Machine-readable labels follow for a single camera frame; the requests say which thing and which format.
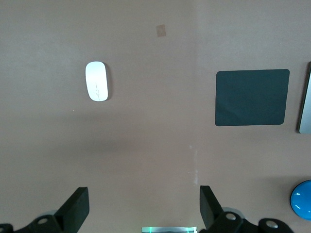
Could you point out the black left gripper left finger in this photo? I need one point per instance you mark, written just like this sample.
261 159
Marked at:
73 208

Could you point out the brown table cover sheet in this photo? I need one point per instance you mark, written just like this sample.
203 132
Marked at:
155 145

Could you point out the black mouse pad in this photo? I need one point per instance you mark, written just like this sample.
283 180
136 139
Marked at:
251 97

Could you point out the white computer mouse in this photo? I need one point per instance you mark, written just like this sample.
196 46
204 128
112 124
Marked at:
96 81

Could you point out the brown tape patch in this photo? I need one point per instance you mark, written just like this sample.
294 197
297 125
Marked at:
160 30

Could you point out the silver laptop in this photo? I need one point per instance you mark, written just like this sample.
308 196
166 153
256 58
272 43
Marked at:
306 104

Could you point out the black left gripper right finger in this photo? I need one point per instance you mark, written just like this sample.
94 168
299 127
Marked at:
211 211

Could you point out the blue desk lamp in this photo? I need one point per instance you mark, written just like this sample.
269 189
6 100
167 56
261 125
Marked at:
302 200

